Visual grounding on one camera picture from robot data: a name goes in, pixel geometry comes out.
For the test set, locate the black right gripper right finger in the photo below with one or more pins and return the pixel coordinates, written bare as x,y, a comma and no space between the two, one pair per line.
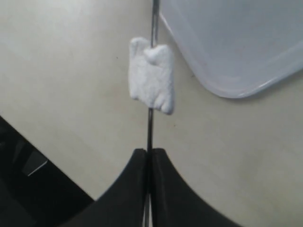
174,203

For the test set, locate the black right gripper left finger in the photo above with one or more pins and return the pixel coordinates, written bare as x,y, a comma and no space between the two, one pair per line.
122,205

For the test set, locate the white foam piece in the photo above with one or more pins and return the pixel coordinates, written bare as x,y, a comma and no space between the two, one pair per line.
150,75

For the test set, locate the thin metal skewer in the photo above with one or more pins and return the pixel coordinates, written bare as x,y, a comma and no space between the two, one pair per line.
154,40

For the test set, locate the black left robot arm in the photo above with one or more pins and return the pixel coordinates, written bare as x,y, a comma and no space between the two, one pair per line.
34,192

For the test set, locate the white rectangular plastic tray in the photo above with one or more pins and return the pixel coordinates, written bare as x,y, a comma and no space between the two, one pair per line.
237,48

